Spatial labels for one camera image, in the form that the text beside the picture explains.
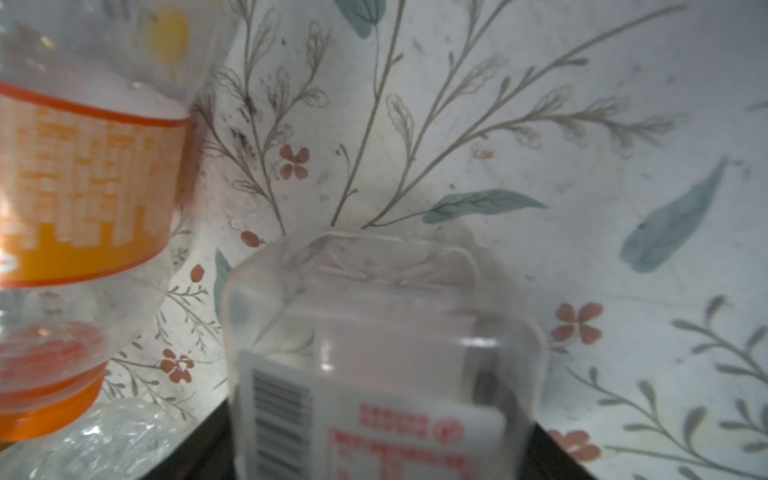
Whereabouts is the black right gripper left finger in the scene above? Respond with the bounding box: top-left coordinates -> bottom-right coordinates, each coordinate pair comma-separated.
142,400 -> 236,480

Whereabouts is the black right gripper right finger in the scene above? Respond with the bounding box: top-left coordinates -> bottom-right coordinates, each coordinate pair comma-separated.
518,424 -> 595,480

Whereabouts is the square bottle pink label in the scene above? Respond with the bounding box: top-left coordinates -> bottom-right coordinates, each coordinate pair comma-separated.
218,230 -> 547,479

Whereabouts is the large clear crumpled bottle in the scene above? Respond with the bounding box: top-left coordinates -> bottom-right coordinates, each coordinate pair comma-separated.
1,399 -> 196,479

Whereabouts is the clear bottle orange label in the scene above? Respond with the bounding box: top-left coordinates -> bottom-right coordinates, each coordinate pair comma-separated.
1,1 -> 225,443

